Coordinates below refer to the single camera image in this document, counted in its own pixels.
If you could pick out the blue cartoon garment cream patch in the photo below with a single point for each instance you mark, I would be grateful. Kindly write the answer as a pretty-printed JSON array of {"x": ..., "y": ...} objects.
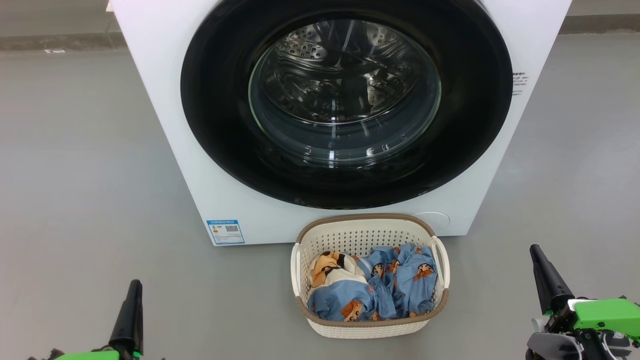
[{"x": 335, "y": 295}]

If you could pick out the printed black text label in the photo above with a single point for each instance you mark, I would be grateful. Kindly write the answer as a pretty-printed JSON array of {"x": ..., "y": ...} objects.
[{"x": 519, "y": 84}]

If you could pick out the round white filter cover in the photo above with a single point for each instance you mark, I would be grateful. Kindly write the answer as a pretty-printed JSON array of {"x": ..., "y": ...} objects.
[{"x": 435, "y": 220}]

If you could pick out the cream perforated laundry basket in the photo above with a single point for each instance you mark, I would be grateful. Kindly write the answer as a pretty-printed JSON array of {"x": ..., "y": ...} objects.
[{"x": 367, "y": 231}]

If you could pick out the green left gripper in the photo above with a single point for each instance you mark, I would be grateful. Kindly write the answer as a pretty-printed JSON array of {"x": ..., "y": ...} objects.
[{"x": 90, "y": 356}]

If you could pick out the blue cartoon print garment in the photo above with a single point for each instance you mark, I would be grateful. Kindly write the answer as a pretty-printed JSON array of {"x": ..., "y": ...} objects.
[{"x": 410, "y": 285}]

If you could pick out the black round glass washer door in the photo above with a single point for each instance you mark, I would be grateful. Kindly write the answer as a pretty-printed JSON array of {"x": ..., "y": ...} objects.
[{"x": 215, "y": 125}]

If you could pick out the white front-load washing machine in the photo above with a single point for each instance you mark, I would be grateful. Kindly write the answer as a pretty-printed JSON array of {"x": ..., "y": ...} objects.
[{"x": 165, "y": 150}]

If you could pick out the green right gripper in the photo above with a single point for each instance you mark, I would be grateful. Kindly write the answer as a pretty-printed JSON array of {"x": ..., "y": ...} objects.
[{"x": 605, "y": 315}]

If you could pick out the perforated steel washing machine drum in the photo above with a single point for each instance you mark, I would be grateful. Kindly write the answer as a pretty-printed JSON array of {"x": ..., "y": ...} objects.
[{"x": 345, "y": 75}]

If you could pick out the blue energy label sticker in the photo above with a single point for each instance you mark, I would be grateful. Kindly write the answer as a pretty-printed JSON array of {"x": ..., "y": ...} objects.
[{"x": 226, "y": 231}]

